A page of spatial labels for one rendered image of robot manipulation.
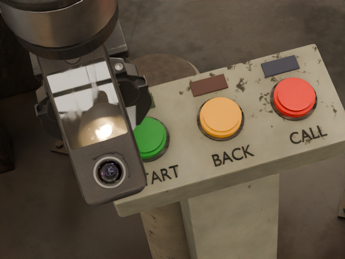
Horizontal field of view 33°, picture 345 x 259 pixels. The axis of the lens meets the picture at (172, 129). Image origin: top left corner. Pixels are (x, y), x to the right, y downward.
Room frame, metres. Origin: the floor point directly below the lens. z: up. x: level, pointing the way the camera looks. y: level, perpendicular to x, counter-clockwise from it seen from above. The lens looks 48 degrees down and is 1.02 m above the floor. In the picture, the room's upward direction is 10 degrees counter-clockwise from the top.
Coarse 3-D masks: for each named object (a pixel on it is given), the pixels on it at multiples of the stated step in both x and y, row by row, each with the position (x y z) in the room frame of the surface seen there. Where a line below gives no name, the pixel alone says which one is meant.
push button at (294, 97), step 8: (288, 80) 0.41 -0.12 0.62; (296, 80) 0.41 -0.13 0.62; (280, 88) 0.40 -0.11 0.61; (288, 88) 0.40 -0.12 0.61; (296, 88) 0.40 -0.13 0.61; (304, 88) 0.40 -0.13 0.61; (312, 88) 0.40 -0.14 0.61; (280, 96) 0.39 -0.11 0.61; (288, 96) 0.39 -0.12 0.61; (296, 96) 0.39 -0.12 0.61; (304, 96) 0.39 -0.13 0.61; (312, 96) 0.39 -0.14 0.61; (280, 104) 0.39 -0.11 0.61; (288, 104) 0.38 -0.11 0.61; (296, 104) 0.38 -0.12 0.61; (304, 104) 0.38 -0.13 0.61; (312, 104) 0.38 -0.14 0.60; (288, 112) 0.38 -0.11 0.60; (296, 112) 0.38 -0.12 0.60; (304, 112) 0.38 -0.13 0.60
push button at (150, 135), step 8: (144, 120) 0.39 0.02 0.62; (152, 120) 0.39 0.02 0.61; (136, 128) 0.38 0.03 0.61; (144, 128) 0.38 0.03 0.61; (152, 128) 0.38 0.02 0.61; (160, 128) 0.38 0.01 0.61; (136, 136) 0.37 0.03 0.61; (144, 136) 0.37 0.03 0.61; (152, 136) 0.37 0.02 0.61; (160, 136) 0.37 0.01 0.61; (144, 144) 0.37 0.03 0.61; (152, 144) 0.36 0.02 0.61; (160, 144) 0.36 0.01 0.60; (144, 152) 0.36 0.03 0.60; (152, 152) 0.36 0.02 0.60; (160, 152) 0.36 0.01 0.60
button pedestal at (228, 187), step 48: (192, 96) 0.41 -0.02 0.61; (240, 96) 0.41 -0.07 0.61; (336, 96) 0.39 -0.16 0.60; (192, 144) 0.37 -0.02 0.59; (240, 144) 0.36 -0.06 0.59; (288, 144) 0.35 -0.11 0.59; (336, 144) 0.35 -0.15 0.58; (144, 192) 0.33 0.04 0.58; (192, 192) 0.34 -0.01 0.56; (240, 192) 0.35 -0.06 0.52; (192, 240) 0.36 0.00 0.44; (240, 240) 0.35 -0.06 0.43
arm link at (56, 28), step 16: (80, 0) 0.28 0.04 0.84; (96, 0) 0.28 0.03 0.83; (112, 0) 0.30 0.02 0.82; (16, 16) 0.28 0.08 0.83; (32, 16) 0.27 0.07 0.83; (48, 16) 0.27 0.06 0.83; (64, 16) 0.27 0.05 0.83; (80, 16) 0.28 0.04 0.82; (96, 16) 0.29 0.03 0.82; (16, 32) 0.29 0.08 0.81; (32, 32) 0.28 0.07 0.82; (48, 32) 0.28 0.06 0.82; (64, 32) 0.28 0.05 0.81; (80, 32) 0.28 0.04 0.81; (96, 32) 0.29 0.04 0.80
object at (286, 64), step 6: (276, 60) 0.44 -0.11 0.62; (282, 60) 0.44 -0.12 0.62; (288, 60) 0.44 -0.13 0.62; (294, 60) 0.44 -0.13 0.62; (264, 66) 0.43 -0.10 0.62; (270, 66) 0.43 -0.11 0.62; (276, 66) 0.43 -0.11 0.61; (282, 66) 0.43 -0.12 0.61; (288, 66) 0.43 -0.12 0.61; (294, 66) 0.43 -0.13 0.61; (264, 72) 0.43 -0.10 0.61; (270, 72) 0.43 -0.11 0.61; (276, 72) 0.42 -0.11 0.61; (282, 72) 0.42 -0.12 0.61
